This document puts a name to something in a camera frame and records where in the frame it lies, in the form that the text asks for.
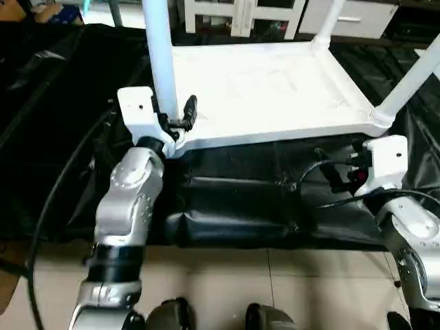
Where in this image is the white plastic table leg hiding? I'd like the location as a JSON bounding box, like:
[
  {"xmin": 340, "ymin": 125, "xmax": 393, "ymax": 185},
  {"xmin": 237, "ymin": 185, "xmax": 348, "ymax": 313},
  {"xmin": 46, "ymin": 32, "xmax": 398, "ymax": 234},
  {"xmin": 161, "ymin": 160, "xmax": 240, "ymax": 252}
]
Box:
[
  {"xmin": 141, "ymin": 0, "xmax": 181, "ymax": 135},
  {"xmin": 373, "ymin": 31, "xmax": 440, "ymax": 131},
  {"xmin": 311, "ymin": 0, "xmax": 346, "ymax": 50}
]

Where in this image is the white plastic table top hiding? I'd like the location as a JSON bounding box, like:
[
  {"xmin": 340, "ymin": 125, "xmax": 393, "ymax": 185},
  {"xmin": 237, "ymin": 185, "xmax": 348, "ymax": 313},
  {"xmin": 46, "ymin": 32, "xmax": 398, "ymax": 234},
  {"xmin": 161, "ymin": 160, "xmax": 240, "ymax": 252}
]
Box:
[{"xmin": 148, "ymin": 41, "xmax": 394, "ymax": 160}]

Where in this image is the black work mat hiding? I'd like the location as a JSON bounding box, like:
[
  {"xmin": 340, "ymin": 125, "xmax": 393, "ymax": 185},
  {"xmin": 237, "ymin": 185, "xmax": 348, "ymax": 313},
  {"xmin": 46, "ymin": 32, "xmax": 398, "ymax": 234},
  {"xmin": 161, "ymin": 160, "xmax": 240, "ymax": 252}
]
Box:
[{"xmin": 0, "ymin": 24, "xmax": 440, "ymax": 250}]

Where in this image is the white glass door cabinet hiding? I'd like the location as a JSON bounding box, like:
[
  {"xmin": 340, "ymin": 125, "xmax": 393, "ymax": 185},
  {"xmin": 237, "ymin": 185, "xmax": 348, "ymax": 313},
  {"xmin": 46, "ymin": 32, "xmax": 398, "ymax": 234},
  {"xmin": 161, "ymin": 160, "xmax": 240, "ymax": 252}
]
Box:
[{"xmin": 177, "ymin": 0, "xmax": 307, "ymax": 39}]

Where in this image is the white drawer unit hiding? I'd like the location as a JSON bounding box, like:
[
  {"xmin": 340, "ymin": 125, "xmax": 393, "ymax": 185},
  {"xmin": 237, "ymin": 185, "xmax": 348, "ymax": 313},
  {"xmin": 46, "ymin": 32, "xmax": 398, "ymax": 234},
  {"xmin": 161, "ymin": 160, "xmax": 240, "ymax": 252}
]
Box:
[{"xmin": 299, "ymin": 0, "xmax": 399, "ymax": 39}]

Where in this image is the blue box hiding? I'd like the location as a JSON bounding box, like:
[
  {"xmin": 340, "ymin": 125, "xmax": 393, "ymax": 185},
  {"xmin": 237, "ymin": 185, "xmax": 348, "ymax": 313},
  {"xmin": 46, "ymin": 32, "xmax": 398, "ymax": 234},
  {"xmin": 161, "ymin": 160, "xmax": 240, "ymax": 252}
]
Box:
[{"xmin": 33, "ymin": 3, "xmax": 85, "ymax": 25}]

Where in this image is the brown floor cardboard sheet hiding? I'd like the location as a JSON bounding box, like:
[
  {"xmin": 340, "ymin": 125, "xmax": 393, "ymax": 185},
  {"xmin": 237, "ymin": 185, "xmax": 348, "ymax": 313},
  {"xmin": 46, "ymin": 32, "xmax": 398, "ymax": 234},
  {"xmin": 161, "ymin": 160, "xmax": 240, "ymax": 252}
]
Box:
[{"xmin": 0, "ymin": 261, "xmax": 23, "ymax": 311}]

